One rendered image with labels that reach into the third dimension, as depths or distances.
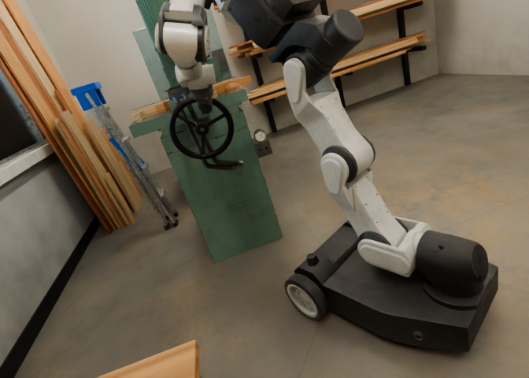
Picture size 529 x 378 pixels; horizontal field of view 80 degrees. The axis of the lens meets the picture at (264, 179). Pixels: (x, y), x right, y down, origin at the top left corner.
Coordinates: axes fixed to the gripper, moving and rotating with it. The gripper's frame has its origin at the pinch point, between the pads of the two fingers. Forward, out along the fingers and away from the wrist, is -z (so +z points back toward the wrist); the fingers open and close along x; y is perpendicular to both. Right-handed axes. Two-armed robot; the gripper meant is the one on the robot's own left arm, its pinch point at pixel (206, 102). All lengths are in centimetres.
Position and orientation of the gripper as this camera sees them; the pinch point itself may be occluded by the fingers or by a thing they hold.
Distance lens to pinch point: 136.8
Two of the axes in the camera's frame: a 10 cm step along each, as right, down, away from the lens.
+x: -0.5, -9.9, 1.5
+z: 0.4, -1.6, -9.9
